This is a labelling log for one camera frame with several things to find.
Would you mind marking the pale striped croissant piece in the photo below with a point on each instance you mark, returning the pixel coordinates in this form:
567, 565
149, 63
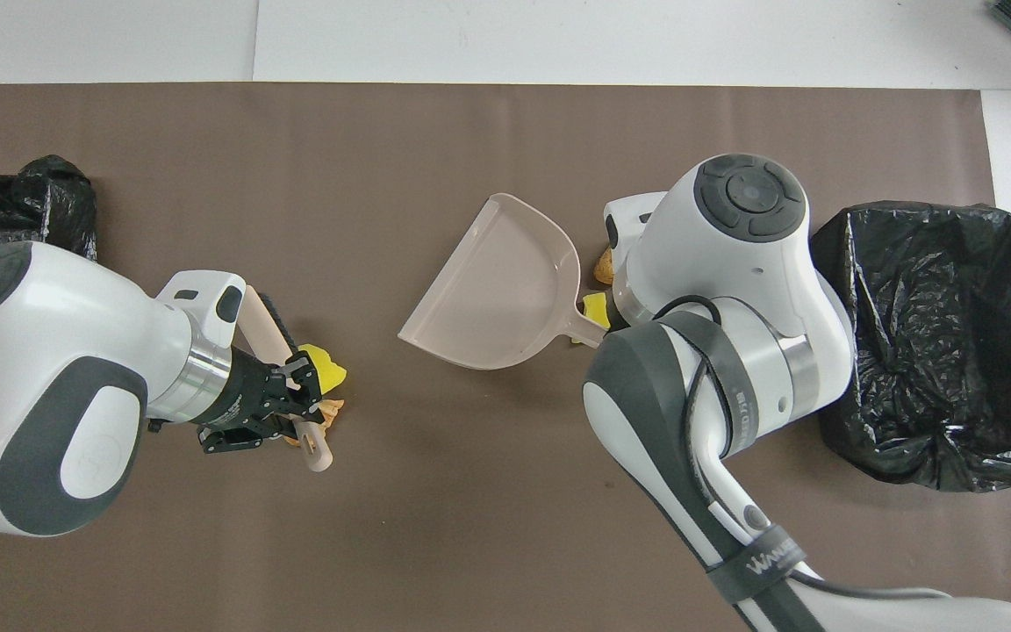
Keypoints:
333, 409

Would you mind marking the beige hand brush black bristles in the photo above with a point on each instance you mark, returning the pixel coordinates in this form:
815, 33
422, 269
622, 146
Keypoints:
261, 326

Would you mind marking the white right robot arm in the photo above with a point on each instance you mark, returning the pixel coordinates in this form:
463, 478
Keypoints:
734, 263

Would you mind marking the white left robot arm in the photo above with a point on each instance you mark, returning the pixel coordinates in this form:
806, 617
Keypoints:
49, 351

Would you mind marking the stepped yellow sponge piece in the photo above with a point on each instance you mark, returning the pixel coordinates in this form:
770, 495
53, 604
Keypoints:
328, 369

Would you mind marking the brown table mat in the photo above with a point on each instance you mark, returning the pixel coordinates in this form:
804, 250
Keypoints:
470, 527

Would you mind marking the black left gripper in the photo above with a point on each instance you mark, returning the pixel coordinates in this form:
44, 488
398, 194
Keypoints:
247, 395

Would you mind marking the black bag lined bin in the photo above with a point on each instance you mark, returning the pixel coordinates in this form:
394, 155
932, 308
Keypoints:
935, 351
49, 202

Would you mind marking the pink plastic dustpan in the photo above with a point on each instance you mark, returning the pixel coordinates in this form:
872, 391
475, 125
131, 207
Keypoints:
497, 290

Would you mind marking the brown oval bread roll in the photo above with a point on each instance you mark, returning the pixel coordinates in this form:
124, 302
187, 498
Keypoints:
602, 268

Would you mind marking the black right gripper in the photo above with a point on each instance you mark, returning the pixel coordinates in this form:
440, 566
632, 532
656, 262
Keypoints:
618, 312

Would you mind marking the small yellow sponge piece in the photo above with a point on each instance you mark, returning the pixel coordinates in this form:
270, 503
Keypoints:
596, 309

